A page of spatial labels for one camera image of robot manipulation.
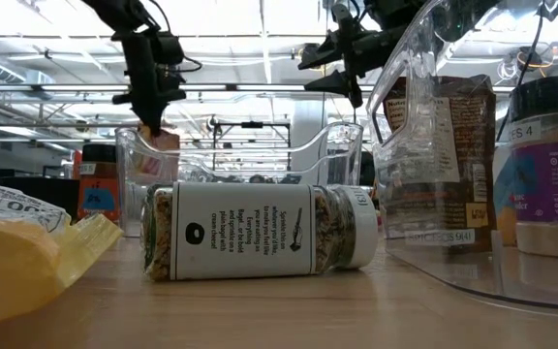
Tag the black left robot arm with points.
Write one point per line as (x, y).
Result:
(119, 12)

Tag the green spice jar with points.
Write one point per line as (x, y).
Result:
(147, 218)

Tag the clear plastic bin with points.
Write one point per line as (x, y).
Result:
(453, 281)
(342, 160)

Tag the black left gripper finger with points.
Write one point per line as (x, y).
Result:
(159, 116)
(144, 116)

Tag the everything bagel seasoning jar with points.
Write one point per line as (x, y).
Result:
(240, 230)

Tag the black desk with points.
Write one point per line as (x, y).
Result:
(41, 194)

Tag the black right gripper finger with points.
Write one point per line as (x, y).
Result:
(325, 55)
(332, 82)

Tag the brown spice pouch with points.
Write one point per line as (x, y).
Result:
(468, 145)

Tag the black metal rig frame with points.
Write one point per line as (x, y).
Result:
(252, 124)

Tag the purple label spice jar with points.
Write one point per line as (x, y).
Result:
(555, 179)

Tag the blue ramen packet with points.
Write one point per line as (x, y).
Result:
(502, 184)

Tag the yellow ramen packet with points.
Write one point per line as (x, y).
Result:
(12, 271)

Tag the roast beef ramen packet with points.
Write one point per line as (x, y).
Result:
(163, 155)

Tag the orange label spice jar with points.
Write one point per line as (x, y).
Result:
(100, 194)

